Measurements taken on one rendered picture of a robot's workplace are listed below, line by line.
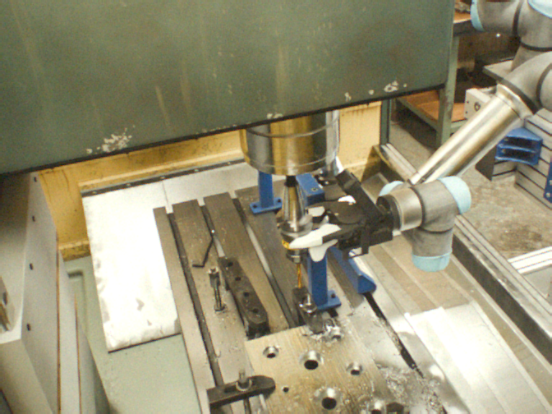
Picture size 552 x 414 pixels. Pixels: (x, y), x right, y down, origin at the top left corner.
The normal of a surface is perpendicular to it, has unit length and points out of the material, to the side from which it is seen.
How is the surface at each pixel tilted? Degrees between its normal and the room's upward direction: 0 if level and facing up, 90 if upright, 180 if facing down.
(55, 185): 90
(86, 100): 90
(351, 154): 90
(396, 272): 8
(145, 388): 0
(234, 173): 24
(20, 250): 0
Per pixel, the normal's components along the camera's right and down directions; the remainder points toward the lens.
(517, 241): -0.07, -0.83
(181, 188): 0.05, -0.55
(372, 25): 0.29, 0.52
